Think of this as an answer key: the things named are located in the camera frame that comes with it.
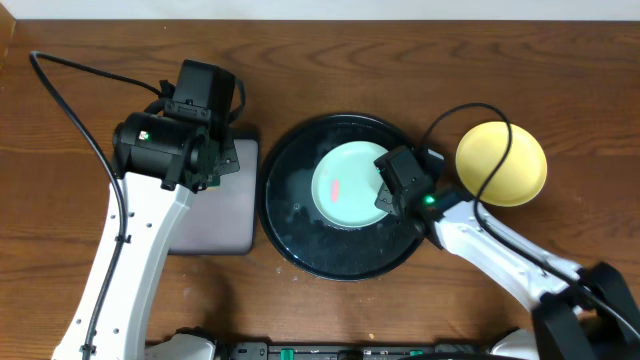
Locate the mint green plate front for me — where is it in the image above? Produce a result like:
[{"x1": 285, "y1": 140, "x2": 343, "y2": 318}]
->
[{"x1": 311, "y1": 141, "x2": 388, "y2": 228}]

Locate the yellow plate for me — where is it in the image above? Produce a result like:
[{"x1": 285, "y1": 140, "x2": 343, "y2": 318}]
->
[{"x1": 455, "y1": 121, "x2": 548, "y2": 207}]

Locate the green sponge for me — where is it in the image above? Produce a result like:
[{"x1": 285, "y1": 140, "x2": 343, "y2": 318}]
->
[{"x1": 205, "y1": 174, "x2": 221, "y2": 190}]

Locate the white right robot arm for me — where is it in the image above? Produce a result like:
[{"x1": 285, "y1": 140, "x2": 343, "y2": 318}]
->
[{"x1": 376, "y1": 178, "x2": 639, "y2": 360}]

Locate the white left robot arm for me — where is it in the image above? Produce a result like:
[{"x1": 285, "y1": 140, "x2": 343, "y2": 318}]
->
[{"x1": 53, "y1": 112, "x2": 239, "y2": 359}]

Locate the grey rectangular tray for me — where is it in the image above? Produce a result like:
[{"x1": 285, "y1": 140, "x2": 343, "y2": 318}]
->
[{"x1": 169, "y1": 130, "x2": 260, "y2": 255}]

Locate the round black tray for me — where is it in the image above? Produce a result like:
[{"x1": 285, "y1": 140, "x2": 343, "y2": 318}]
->
[{"x1": 257, "y1": 113, "x2": 422, "y2": 281}]

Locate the black rail with green clips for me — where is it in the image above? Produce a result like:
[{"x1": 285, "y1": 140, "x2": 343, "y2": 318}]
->
[{"x1": 144, "y1": 327, "x2": 541, "y2": 360}]

